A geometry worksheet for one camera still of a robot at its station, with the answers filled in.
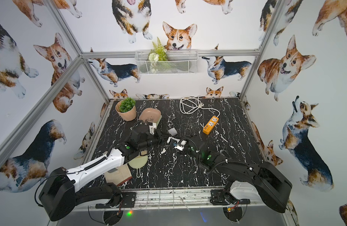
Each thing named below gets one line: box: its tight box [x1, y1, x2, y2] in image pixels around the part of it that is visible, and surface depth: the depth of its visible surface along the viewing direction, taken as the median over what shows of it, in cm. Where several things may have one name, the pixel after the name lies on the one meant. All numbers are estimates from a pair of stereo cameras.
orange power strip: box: [202, 115, 220, 136], surface depth 102 cm
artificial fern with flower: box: [148, 36, 169, 74], surface depth 85 cm
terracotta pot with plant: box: [115, 97, 137, 122], surface depth 102 cm
